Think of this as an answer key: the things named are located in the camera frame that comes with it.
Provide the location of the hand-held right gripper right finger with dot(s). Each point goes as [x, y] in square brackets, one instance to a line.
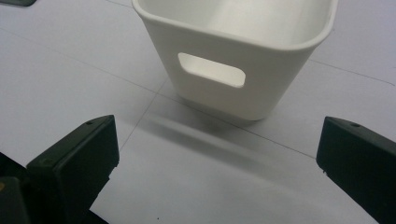
[361, 161]

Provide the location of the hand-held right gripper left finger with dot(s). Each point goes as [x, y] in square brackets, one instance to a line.
[77, 161]

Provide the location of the white plastic bin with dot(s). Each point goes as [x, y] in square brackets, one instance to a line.
[267, 93]

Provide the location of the black phone case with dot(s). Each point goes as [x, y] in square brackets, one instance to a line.
[15, 2]

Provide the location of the white table cover sheet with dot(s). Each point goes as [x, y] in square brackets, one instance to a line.
[218, 186]

